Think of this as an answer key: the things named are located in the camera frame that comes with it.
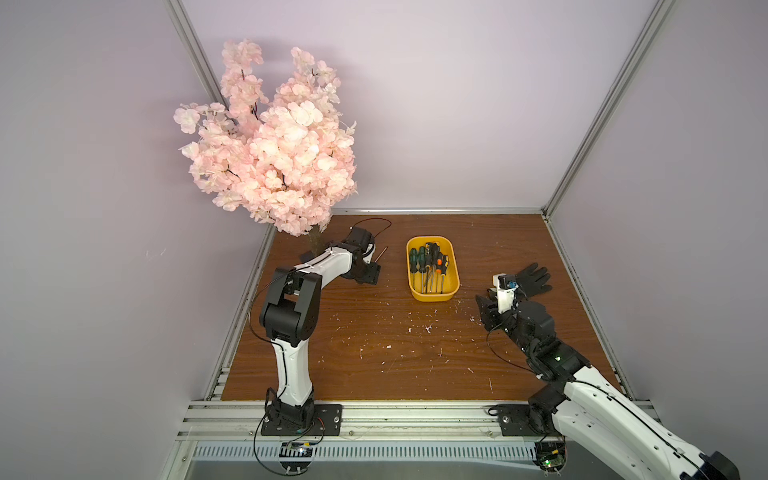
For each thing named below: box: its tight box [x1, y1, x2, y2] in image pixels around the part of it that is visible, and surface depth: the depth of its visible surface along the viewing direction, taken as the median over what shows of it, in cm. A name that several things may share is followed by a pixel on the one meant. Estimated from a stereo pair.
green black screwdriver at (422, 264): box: [419, 246, 426, 294], surface depth 105 cm
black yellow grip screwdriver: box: [440, 252, 449, 294], surface depth 103 cm
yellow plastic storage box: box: [406, 236, 460, 302], surface depth 102 cm
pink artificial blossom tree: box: [173, 40, 357, 253], surface depth 61 cm
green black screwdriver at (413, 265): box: [409, 247, 418, 291], surface depth 105 cm
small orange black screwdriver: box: [435, 253, 443, 293], surface depth 102 cm
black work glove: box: [516, 262, 553, 301], surface depth 101 cm
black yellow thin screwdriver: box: [425, 243, 431, 275], surface depth 103 cm
